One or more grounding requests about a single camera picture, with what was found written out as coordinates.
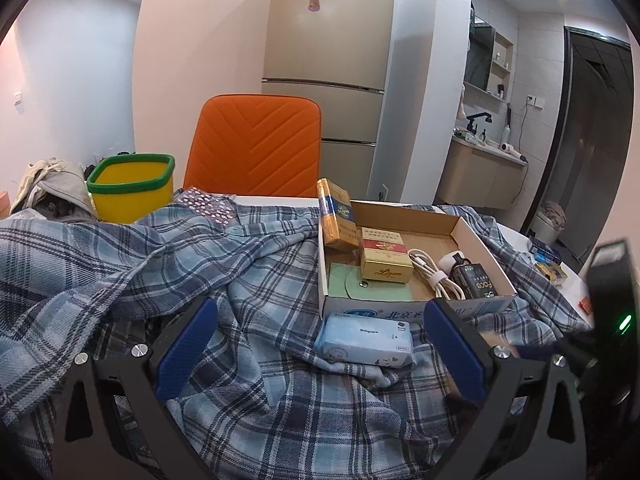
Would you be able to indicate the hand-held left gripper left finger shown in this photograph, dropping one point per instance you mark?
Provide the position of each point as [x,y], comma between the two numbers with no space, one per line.
[185,347]

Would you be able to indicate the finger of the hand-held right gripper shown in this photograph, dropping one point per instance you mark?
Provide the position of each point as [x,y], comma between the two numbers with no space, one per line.
[577,346]

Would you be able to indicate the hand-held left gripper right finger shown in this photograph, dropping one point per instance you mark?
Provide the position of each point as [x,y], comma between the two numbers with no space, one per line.
[457,355]

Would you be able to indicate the black power bank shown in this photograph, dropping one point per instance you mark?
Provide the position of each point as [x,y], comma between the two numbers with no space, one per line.
[475,282]

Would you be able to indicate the blue wet wipes pack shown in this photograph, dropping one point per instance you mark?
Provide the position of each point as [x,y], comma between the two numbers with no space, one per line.
[362,340]

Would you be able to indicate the gold and red cigarette box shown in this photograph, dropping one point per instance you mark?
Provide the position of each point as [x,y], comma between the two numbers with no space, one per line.
[385,260]

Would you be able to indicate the cardboard box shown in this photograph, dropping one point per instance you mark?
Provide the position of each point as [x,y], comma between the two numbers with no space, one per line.
[435,225]

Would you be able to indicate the green card sleeve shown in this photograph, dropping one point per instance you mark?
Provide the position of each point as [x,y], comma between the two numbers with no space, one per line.
[345,282]

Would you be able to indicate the yellow cigarette carton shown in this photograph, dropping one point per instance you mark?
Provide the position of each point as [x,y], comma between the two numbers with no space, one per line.
[337,215]

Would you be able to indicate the orange packet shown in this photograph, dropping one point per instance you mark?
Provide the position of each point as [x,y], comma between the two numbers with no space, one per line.
[586,306]

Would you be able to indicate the blue and gold small packet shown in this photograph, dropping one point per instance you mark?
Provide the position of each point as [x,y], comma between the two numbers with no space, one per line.
[550,273]

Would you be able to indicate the dark blue small box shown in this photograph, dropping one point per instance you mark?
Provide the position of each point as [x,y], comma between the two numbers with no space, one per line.
[545,252]

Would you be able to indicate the white laundry bin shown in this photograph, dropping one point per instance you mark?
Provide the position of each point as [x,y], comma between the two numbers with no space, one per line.
[545,227]

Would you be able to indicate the blue plaid shirt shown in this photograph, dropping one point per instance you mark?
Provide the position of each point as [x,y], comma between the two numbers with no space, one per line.
[260,285]

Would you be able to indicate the dark bathroom door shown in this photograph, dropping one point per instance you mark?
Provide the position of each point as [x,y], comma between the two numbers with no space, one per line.
[585,150]

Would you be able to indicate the clear studded plastic sheet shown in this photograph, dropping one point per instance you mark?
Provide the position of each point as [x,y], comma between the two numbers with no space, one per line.
[210,206]

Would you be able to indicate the yellow bin with green rim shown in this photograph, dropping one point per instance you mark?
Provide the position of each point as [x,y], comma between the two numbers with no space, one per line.
[130,195]

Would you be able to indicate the beige vanity cabinet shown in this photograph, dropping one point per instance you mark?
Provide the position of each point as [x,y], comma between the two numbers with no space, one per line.
[480,177]

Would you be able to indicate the white hair dryer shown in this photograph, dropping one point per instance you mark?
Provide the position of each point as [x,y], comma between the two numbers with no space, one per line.
[509,148]

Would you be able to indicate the grey cloth bag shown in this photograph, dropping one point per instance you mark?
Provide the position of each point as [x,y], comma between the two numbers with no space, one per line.
[55,185]

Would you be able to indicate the black faucet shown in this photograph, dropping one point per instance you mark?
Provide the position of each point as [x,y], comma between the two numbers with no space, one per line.
[475,122]

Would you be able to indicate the orange chair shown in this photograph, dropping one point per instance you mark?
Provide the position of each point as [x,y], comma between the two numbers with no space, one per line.
[255,145]

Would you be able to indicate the bathroom mirror cabinet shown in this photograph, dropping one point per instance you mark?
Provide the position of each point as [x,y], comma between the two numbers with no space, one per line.
[479,57]

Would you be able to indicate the beige refrigerator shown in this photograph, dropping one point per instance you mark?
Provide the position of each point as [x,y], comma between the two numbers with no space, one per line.
[325,50]

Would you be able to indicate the pink fridge sticker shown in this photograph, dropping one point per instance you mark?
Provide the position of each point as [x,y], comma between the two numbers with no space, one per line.
[314,5]

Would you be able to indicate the low wall socket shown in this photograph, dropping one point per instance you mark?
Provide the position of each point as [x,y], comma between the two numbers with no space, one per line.
[383,194]

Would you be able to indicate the wall power socket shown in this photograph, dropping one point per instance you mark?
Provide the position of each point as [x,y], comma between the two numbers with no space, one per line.
[535,102]

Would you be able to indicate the wall shelf niche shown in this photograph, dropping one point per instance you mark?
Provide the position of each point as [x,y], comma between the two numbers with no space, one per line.
[501,67]

